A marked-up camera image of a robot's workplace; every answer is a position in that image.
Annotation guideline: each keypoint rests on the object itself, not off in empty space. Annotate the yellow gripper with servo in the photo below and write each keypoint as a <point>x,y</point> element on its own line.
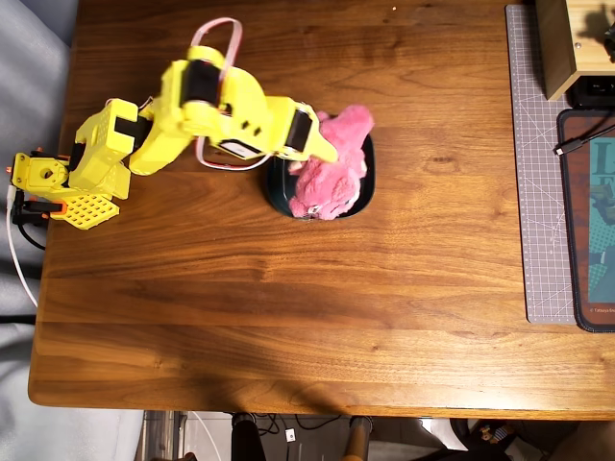
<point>302,132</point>

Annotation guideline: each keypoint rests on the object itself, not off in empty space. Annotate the pink plush strawberry bear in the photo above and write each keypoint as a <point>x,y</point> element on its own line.
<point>336,182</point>

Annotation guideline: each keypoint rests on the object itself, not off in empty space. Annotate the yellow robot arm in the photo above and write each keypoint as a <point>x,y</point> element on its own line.
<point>163,144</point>

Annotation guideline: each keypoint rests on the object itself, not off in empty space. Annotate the yellow robot base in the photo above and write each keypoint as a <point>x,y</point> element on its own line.
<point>91,213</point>

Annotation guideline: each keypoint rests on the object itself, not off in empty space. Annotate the dark green plastic bin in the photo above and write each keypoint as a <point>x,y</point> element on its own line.
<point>277,189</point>

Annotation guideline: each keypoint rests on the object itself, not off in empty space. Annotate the grey cutting mat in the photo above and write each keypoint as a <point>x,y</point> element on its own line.
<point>538,192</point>

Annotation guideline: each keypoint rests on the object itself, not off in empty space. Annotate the light wooden box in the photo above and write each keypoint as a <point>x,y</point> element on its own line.
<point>559,48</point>

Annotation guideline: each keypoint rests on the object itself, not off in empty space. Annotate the dark printed mouse pad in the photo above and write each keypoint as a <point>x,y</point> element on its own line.
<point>579,216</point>

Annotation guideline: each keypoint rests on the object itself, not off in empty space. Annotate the black device under box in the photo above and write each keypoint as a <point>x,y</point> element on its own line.
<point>596,91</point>

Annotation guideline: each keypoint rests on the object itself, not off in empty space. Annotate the brown wooden leg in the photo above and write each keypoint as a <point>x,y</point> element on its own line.
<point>358,442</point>

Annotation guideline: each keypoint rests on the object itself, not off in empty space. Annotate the small colourful toy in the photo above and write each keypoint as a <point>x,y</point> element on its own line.
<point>495,433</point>

